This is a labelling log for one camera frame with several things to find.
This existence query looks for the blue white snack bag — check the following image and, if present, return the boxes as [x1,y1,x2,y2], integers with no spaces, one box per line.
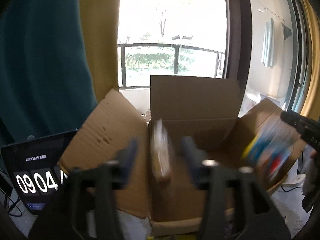
[241,120,299,183]

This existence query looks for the clear cracker pack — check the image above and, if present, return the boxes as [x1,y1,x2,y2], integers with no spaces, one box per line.
[150,119,171,184]

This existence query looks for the yellow curtain right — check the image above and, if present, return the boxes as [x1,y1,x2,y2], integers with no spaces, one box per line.
[300,0,319,121]

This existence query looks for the yellow curtain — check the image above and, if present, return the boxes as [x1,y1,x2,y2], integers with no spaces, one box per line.
[300,0,319,121]
[80,0,120,101]

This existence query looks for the black tablet clock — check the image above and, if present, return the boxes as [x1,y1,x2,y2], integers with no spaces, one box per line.
[1,129,78,215]

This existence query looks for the brown cardboard box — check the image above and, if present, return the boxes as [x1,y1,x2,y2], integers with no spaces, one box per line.
[57,75,308,237]

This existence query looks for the teal curtain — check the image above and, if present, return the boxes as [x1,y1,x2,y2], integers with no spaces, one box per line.
[1,0,97,145]

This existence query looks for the yellow curtain left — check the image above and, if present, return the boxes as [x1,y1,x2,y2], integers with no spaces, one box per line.
[80,0,120,101]

